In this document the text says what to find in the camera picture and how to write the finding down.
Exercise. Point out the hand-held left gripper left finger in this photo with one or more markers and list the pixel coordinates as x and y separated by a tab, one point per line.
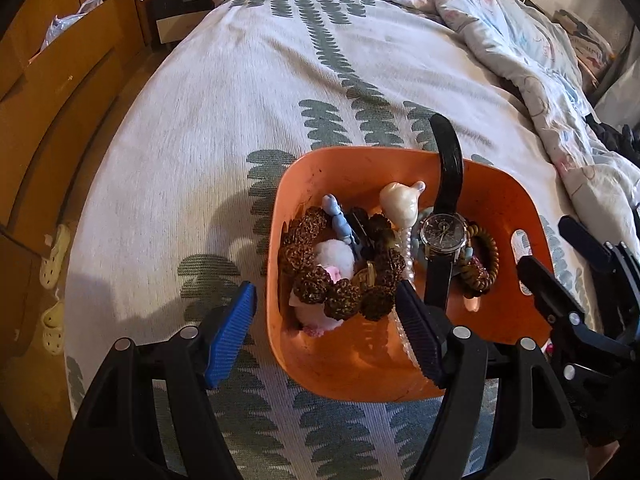
230	332

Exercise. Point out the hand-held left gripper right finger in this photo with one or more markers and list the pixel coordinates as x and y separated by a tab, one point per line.
419	332

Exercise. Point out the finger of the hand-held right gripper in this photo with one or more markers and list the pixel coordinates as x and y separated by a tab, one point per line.
585	237
545	285

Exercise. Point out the orange plastic basket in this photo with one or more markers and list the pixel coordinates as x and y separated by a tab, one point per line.
350	360

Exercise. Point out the gold hair clip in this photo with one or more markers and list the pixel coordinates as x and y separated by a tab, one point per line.
367	276

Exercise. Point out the white fluffy bunny plush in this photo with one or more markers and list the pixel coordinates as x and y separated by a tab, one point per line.
330	255

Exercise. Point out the dark clothing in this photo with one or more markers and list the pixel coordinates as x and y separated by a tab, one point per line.
617	140

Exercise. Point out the black hair clip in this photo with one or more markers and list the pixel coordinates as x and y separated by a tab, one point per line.
359	227

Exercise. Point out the patterned pillow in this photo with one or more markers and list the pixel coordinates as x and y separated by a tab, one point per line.
587	42

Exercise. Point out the light blue floral quilt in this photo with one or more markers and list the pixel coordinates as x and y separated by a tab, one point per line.
525	50

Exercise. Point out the leaf printed white bedspread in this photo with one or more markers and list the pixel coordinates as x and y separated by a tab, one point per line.
225	110

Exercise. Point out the orange wooden wardrobe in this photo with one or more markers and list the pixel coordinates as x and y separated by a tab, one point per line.
60	100

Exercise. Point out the dark wooden nightstand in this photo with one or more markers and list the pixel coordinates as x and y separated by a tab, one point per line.
180	7

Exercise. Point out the clear plastic bag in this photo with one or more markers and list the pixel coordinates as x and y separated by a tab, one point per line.
65	22

